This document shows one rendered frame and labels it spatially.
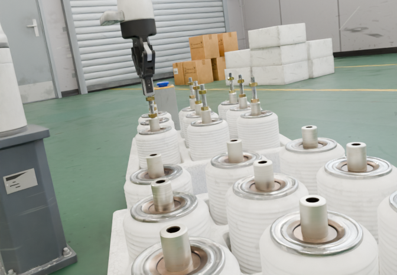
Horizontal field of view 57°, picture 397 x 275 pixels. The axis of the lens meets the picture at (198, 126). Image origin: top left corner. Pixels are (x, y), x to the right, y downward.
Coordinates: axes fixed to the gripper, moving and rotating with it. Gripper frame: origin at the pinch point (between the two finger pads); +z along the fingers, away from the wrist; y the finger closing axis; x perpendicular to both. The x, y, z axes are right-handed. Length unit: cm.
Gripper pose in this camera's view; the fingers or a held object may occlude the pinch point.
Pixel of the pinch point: (147, 86)
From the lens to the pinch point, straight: 83.0
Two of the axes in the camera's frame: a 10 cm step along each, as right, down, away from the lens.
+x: -9.2, 1.9, -3.4
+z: 1.3, 9.7, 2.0
